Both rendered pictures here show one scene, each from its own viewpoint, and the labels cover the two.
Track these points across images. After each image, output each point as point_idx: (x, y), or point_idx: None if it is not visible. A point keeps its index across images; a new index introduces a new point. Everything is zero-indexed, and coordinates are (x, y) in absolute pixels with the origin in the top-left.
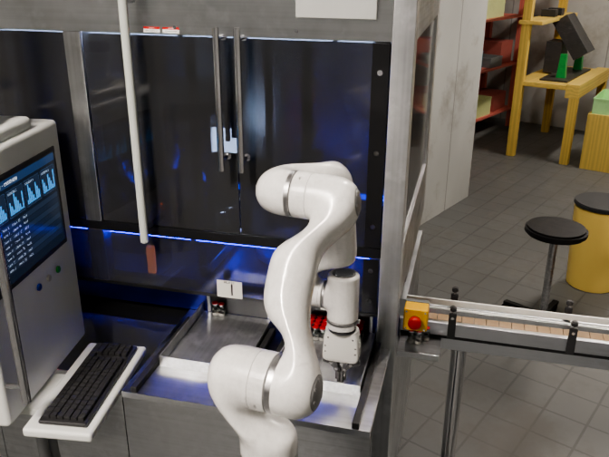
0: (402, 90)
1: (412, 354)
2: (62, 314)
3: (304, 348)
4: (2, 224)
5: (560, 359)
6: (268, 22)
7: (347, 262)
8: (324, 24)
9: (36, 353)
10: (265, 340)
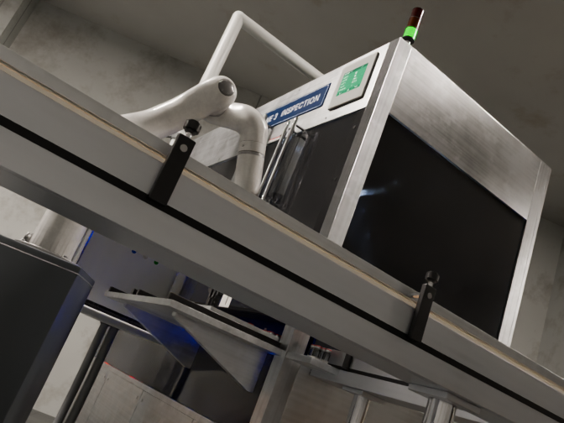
0: (362, 133)
1: (295, 356)
2: None
3: (127, 117)
4: None
5: None
6: (316, 118)
7: (241, 185)
8: (339, 109)
9: (102, 283)
10: None
